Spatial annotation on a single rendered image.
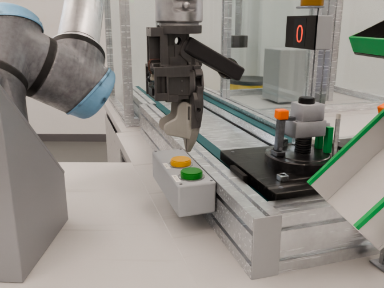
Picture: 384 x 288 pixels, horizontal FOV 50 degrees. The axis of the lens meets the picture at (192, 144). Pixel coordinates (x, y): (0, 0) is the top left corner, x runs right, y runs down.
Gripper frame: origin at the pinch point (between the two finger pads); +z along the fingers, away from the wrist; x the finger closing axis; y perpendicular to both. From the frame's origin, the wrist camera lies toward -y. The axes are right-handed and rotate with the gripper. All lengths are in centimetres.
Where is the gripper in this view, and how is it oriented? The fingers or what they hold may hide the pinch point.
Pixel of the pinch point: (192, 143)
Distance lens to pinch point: 72.2
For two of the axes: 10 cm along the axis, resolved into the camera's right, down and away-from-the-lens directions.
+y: -9.5, 0.8, -2.9
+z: 0.0, 9.6, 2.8
